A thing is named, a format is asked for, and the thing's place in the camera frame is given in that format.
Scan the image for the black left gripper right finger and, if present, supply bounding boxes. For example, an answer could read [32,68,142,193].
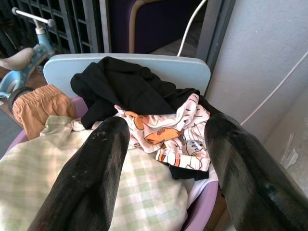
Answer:
[204,113,308,231]

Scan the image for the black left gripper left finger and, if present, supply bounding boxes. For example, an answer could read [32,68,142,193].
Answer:
[26,117,131,231]

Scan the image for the purple plastic laundry basin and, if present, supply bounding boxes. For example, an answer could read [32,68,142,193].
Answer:
[5,96,219,231]

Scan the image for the green checked cloth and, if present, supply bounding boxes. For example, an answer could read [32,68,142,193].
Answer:
[0,115,189,231]

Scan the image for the orange elastic waist shorts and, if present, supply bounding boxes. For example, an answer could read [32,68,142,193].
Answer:
[12,84,77,140]

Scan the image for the white cartoon print garment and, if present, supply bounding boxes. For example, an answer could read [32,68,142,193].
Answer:
[71,93,211,172]

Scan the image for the black garment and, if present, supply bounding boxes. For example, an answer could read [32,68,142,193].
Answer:
[70,56,218,130]

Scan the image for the light blue chair backrest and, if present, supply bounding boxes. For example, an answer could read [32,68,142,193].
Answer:
[43,53,211,99]

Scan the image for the blue children's scooter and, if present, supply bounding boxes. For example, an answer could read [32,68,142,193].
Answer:
[0,7,56,109]

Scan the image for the dark metal window grille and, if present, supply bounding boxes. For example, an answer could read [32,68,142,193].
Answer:
[0,0,103,54]

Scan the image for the thin white wire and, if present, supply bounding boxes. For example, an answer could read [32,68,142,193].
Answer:
[240,57,308,126]

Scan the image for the white cable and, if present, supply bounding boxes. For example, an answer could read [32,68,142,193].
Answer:
[177,0,208,57]

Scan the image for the purple chair with wooden frame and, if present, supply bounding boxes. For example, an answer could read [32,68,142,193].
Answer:
[109,0,203,55]

